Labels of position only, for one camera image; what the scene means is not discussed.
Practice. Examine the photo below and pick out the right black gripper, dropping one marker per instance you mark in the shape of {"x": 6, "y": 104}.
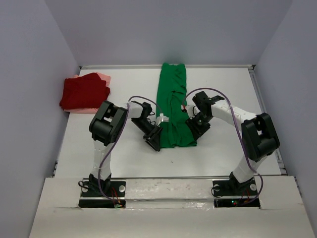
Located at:
{"x": 196, "y": 131}

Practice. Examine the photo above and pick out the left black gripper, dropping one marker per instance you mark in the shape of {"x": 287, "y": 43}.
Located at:
{"x": 153, "y": 137}

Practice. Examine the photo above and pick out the green t shirt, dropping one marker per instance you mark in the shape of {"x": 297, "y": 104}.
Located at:
{"x": 172, "y": 89}

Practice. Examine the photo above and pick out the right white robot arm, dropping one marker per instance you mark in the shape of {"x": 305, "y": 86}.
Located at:
{"x": 256, "y": 133}

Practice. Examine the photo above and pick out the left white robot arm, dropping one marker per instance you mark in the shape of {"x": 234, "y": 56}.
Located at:
{"x": 106, "y": 128}

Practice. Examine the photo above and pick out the white front platform board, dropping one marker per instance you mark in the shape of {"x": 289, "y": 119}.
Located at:
{"x": 171, "y": 208}

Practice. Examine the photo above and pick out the pink folded t shirt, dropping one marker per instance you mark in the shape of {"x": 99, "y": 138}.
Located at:
{"x": 103, "y": 77}

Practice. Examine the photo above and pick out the red folded t shirt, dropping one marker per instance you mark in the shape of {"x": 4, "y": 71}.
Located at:
{"x": 87, "y": 91}

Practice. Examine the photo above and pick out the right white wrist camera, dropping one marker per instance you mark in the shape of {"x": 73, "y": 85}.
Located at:
{"x": 191, "y": 110}

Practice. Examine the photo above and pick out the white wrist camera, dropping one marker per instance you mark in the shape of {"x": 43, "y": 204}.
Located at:
{"x": 161, "y": 118}
{"x": 191, "y": 110}

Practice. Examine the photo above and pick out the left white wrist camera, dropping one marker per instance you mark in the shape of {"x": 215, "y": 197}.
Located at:
{"x": 161, "y": 118}

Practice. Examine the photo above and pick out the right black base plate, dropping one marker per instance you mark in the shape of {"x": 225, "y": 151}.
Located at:
{"x": 227, "y": 197}

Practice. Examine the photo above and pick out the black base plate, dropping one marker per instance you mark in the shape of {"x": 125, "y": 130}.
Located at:
{"x": 227, "y": 197}
{"x": 91, "y": 197}

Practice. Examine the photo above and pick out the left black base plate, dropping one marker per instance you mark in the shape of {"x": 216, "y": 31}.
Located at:
{"x": 91, "y": 197}

